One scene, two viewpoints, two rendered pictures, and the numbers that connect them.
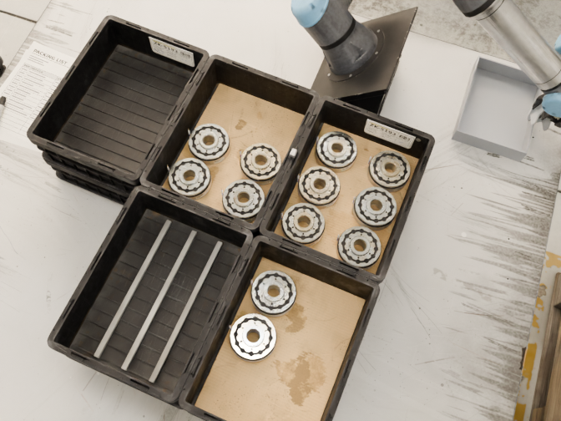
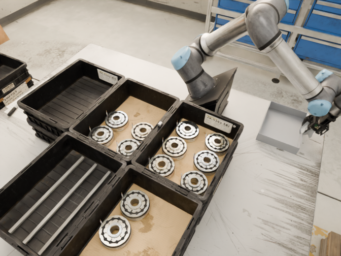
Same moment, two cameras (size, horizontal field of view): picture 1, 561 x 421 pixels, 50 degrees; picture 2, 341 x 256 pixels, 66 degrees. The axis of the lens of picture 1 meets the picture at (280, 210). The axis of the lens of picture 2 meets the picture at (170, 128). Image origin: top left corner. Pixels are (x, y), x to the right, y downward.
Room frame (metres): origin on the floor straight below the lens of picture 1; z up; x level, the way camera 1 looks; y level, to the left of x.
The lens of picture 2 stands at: (-0.03, -0.17, 1.72)
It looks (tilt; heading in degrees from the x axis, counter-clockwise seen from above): 48 degrees down; 9
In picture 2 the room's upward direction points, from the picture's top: 3 degrees clockwise
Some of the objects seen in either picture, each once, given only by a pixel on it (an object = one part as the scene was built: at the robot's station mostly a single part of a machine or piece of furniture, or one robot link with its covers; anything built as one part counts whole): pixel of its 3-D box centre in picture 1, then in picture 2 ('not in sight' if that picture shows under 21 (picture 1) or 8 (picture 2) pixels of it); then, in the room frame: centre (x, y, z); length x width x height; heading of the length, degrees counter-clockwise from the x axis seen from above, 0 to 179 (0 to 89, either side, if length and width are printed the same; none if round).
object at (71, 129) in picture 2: (232, 139); (128, 115); (0.70, 0.13, 0.92); 0.40 x 0.30 x 0.02; 161
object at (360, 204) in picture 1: (376, 206); (206, 160); (0.59, -0.23, 0.86); 0.10 x 0.10 x 0.01
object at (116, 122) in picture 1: (126, 106); (77, 98); (0.80, 0.41, 0.87); 0.40 x 0.30 x 0.11; 161
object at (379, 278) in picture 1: (349, 185); (191, 144); (0.61, -0.16, 0.92); 0.40 x 0.30 x 0.02; 161
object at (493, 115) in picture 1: (498, 107); (282, 125); (0.98, -0.60, 0.73); 0.27 x 0.20 x 0.05; 164
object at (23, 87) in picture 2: not in sight; (18, 97); (1.17, 1.14, 0.41); 0.31 x 0.02 x 0.16; 165
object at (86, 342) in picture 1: (159, 293); (61, 195); (0.33, 0.26, 0.87); 0.40 x 0.30 x 0.11; 161
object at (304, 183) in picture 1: (319, 185); (174, 146); (0.63, -0.09, 0.86); 0.10 x 0.10 x 0.01
